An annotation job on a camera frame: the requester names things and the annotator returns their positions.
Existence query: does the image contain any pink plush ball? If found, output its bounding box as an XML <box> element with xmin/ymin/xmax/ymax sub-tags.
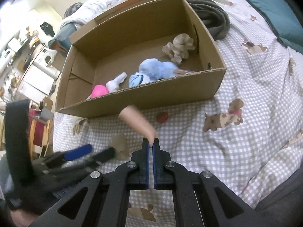
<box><xmin>90</xmin><ymin>85</ymin><xmax>109</xmax><ymax>98</ymax></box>

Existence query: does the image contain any white sock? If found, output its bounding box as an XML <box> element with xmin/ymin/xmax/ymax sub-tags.
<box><xmin>106</xmin><ymin>72</ymin><xmax>127</xmax><ymax>93</ymax></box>

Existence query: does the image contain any light blue plush toy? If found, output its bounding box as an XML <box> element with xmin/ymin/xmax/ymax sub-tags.
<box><xmin>129</xmin><ymin>58</ymin><xmax>179</xmax><ymax>88</ymax></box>

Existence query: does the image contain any beige patterned cloth scrunchie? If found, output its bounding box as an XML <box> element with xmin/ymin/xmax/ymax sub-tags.
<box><xmin>162</xmin><ymin>33</ymin><xmax>195</xmax><ymax>66</ymax></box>

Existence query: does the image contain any clear plastic packaging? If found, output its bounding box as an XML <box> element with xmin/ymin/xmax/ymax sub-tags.
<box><xmin>173</xmin><ymin>69</ymin><xmax>195</xmax><ymax>75</ymax></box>

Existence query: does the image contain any wooden chair with red cloth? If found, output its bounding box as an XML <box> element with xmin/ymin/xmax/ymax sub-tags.
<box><xmin>29</xmin><ymin>109</ymin><xmax>51</xmax><ymax>158</ymax></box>

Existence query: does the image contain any white checked dog-print bedspread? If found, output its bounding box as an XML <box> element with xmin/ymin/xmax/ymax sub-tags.
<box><xmin>144</xmin><ymin>0</ymin><xmax>302</xmax><ymax>226</ymax></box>

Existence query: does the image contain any white kitchen cabinet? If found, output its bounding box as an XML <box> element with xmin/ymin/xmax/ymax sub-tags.
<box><xmin>14</xmin><ymin>65</ymin><xmax>54</xmax><ymax>103</ymax></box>

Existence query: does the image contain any white washing machine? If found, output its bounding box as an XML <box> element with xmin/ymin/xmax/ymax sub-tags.
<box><xmin>32</xmin><ymin>46</ymin><xmax>60</xmax><ymax>80</ymax></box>

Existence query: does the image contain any teal mattress corner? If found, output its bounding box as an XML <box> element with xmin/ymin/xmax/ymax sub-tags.
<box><xmin>48</xmin><ymin>23</ymin><xmax>77</xmax><ymax>56</ymax></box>

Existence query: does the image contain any brown cardboard box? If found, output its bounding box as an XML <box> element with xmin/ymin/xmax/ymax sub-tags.
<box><xmin>55</xmin><ymin>0</ymin><xmax>226</xmax><ymax>118</ymax></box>

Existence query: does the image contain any dark grey folded blanket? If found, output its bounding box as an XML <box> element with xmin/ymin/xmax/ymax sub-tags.
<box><xmin>186</xmin><ymin>0</ymin><xmax>230</xmax><ymax>40</ymax></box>

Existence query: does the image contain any teal pillow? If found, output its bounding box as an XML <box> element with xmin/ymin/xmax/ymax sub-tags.
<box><xmin>246</xmin><ymin>0</ymin><xmax>302</xmax><ymax>53</ymax></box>

